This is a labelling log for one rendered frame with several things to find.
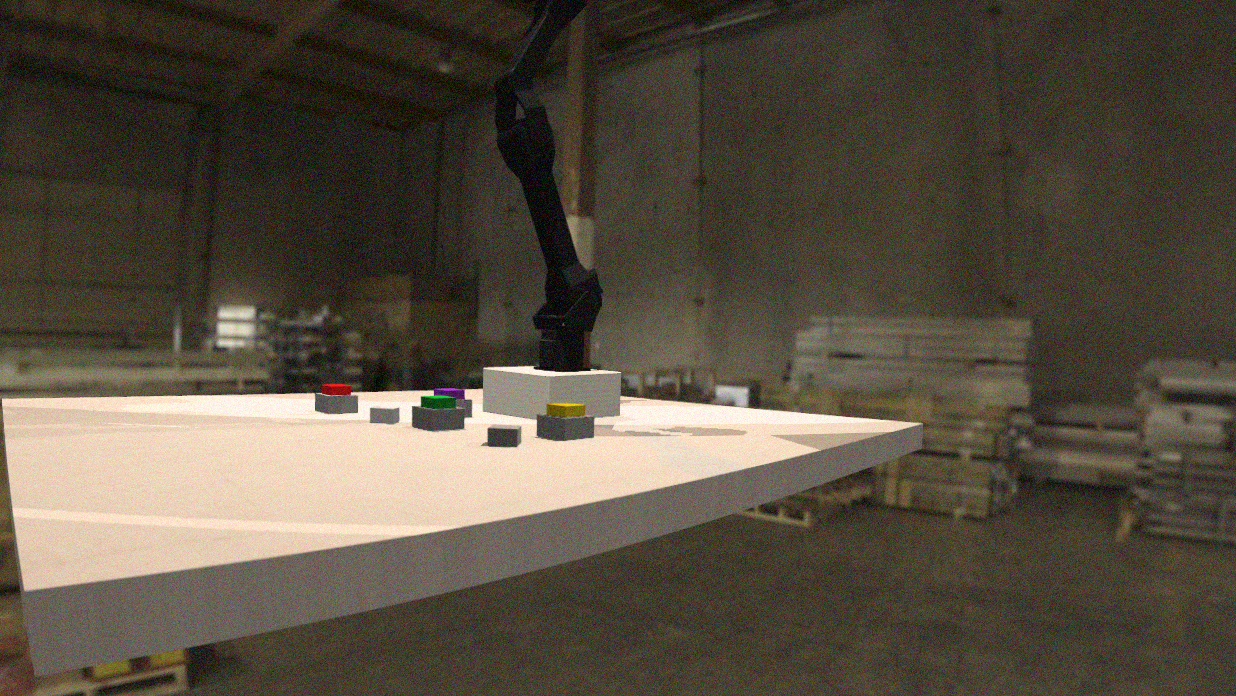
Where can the green button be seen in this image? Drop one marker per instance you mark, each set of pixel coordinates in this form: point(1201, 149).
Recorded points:
point(438, 413)

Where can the purple button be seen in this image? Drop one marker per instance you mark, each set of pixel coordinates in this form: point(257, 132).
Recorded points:
point(461, 401)

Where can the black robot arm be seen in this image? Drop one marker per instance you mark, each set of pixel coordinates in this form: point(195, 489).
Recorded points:
point(527, 147)

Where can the yellow button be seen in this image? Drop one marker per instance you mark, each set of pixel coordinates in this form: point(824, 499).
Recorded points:
point(565, 421)

